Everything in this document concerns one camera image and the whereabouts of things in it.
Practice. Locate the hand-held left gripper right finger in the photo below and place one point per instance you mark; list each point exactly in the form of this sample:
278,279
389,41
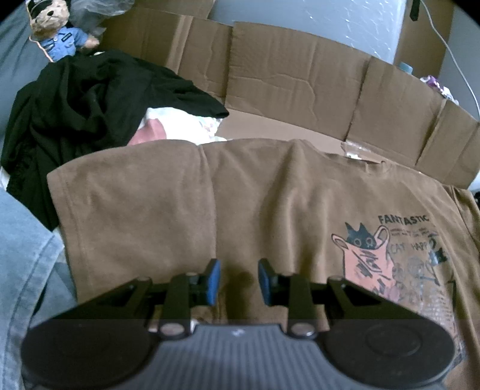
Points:
264,281

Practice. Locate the light blue jeans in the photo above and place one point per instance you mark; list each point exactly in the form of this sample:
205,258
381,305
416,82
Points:
26,262

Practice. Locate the brown printed t-shirt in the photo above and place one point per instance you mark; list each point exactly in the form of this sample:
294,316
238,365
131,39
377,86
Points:
262,195

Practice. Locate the purple white packet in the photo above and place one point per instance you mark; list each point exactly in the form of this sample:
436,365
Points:
435,84

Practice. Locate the grey appliance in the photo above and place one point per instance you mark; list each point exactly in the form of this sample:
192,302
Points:
318,18

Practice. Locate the blue bottle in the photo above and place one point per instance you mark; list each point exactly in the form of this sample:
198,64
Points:
405,67

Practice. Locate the teddy bear in blue uniform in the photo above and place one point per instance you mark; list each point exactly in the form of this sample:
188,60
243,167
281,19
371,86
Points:
60,37

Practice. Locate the white bear print blanket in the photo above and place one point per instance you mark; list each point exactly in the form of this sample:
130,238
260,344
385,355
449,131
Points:
176,123

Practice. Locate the flattened cardboard box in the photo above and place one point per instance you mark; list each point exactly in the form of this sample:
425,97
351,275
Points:
300,75

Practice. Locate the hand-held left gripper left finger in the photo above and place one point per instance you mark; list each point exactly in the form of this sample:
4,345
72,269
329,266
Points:
213,281

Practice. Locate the grey cushion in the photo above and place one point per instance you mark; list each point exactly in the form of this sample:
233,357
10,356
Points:
15,75

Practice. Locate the clear plastic bag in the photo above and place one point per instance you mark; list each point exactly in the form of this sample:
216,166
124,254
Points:
97,11

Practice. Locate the black hanging garment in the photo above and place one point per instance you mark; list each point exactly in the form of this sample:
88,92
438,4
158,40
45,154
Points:
414,9

